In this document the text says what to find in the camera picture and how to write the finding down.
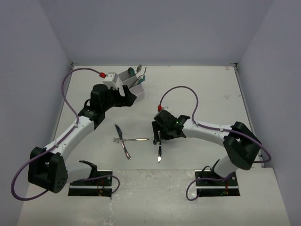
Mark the crossing metal knife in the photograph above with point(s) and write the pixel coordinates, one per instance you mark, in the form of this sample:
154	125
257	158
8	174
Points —
160	152

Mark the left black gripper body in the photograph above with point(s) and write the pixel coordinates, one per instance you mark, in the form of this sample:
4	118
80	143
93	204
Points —
113	97

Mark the teal plastic spoon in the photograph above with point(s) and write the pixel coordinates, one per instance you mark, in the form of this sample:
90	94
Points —
131	71

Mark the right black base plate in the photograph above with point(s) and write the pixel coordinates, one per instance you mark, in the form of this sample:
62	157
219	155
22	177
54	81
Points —
209	188

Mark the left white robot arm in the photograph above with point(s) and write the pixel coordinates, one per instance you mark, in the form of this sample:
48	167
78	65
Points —
48	169

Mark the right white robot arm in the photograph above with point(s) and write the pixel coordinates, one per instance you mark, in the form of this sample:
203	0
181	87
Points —
240	143

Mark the white three-compartment container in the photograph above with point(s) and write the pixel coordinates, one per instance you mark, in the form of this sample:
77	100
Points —
130	79

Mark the round metal ladle spoon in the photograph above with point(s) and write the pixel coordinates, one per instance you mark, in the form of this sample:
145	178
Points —
139	67

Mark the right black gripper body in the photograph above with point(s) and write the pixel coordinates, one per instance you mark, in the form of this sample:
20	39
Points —
166	134

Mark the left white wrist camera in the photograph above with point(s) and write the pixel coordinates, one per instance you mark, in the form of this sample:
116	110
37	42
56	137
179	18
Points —
112	80

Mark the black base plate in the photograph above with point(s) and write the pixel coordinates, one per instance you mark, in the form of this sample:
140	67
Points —
209	188
96	188

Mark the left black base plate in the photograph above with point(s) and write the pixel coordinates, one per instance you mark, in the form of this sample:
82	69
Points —
96	188

